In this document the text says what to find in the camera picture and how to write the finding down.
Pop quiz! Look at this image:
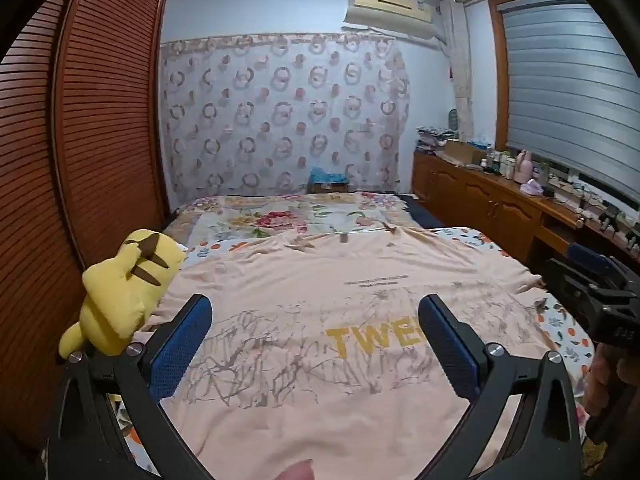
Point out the wooden cabinet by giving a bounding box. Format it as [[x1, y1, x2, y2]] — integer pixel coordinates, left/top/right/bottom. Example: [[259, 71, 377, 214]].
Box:
[[412, 152, 640, 286]]

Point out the person's right hand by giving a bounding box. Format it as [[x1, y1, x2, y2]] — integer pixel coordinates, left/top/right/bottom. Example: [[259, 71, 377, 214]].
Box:
[[582, 342, 640, 423]]

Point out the grey window blind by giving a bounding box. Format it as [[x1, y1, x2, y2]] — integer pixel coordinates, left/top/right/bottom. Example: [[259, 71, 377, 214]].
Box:
[[500, 0, 640, 186]]

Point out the brown box with blue items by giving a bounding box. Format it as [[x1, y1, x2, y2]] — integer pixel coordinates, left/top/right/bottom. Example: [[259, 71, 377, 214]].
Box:
[[306, 167, 351, 195]]

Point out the cardboard box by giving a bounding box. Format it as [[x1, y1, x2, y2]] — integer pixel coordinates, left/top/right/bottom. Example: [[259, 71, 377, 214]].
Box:
[[442, 140, 488, 166]]

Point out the beige air conditioner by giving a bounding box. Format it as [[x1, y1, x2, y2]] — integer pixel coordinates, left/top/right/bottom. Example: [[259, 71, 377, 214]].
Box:
[[345, 0, 436, 41]]

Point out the wooden window frame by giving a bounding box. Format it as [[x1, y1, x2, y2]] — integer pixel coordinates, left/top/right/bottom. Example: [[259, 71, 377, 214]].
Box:
[[487, 0, 640, 181]]

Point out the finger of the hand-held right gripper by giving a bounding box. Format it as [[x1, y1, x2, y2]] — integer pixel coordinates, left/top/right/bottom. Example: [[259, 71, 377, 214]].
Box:
[[542, 257, 598, 311], [567, 242, 618, 275]]

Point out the dark blue bed sheet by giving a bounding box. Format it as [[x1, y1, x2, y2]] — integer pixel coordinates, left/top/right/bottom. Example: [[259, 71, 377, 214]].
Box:
[[395, 192, 446, 231]]

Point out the white lace curtain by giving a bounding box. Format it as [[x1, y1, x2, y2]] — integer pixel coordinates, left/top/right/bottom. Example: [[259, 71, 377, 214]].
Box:
[[440, 0, 476, 143]]

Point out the row of windowsill trinkets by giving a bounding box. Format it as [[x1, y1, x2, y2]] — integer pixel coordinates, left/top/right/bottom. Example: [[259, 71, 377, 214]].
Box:
[[547, 167, 640, 258]]

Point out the stack of folded clothes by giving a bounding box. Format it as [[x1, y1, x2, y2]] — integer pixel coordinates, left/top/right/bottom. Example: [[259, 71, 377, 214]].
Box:
[[415, 125, 458, 156]]

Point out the cluster of small bottles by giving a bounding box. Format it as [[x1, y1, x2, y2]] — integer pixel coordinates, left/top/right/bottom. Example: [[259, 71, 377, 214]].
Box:
[[479, 150, 516, 179]]

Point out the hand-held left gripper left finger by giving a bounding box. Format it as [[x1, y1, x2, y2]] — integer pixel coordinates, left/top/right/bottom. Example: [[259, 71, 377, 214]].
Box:
[[47, 294, 221, 480]]

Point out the orange fruit print sheet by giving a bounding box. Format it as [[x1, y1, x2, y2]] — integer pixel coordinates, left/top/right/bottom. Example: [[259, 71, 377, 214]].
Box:
[[107, 227, 601, 480]]

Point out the circle patterned wall curtain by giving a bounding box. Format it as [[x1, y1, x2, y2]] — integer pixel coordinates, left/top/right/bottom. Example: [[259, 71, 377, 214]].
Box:
[[160, 32, 413, 211]]

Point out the person's left hand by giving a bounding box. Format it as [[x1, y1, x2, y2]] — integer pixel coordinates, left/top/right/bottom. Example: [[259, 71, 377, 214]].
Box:
[[277, 459, 316, 480]]

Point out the floral blanket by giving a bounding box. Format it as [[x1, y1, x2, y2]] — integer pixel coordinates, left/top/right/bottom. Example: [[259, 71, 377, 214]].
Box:
[[162, 192, 408, 256]]

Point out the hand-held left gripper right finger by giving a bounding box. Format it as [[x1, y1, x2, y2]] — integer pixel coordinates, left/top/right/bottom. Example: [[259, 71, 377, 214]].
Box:
[[417, 294, 583, 480]]

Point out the yellow plush toy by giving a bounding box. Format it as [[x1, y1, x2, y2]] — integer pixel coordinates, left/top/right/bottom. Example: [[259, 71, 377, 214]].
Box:
[[59, 229, 187, 358]]

